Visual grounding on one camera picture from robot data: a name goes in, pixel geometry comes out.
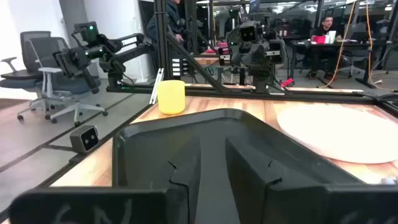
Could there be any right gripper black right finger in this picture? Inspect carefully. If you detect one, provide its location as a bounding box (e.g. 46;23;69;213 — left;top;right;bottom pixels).
225;138;326;224

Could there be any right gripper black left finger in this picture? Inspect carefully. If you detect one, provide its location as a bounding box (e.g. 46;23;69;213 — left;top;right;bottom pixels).
127;136;201;224

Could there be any black plastic serving tray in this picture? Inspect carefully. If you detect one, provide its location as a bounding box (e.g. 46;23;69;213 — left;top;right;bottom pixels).
111;108;364;224

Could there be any yellow plastic cup with handle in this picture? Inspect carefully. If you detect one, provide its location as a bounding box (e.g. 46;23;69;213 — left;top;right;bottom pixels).
157;80;187;115

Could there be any white round plate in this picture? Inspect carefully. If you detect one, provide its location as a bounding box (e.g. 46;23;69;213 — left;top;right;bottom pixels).
275;104;398;165

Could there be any red clip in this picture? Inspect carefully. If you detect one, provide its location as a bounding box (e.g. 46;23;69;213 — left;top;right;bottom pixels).
280;77;295;89

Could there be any black office desk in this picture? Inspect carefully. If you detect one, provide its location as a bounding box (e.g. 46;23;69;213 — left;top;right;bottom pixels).
289;39;379;90

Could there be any seated person at desk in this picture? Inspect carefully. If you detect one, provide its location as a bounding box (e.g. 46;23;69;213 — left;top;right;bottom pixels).
310;16;343;43

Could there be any black box with white labels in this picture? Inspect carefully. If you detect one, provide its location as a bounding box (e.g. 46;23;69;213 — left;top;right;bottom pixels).
171;57;183;78

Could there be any standing person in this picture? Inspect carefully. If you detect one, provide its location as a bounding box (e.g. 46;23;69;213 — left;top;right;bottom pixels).
147;0;187;44

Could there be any white plastic strip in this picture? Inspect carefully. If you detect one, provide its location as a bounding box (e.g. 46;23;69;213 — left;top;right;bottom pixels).
149;67;165;105

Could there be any white-framed mesh office chair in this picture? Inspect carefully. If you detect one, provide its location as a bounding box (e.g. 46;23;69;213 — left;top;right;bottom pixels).
17;36;109;127

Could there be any dark grey office chair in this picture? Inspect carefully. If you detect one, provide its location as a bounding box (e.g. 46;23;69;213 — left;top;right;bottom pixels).
0;30;52;94

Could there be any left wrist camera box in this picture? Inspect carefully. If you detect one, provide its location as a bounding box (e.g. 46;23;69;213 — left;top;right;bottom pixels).
238;20;259;43

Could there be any black aluminium rig frame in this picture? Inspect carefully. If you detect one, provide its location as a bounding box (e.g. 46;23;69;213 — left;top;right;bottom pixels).
0;0;398;220

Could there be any orange hanging cable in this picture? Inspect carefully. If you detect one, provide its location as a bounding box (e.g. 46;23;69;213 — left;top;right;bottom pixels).
318;0;357;90
364;0;398;93

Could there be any small grey stereo camera box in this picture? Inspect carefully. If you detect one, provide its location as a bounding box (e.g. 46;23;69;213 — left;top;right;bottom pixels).
68;124;100;154

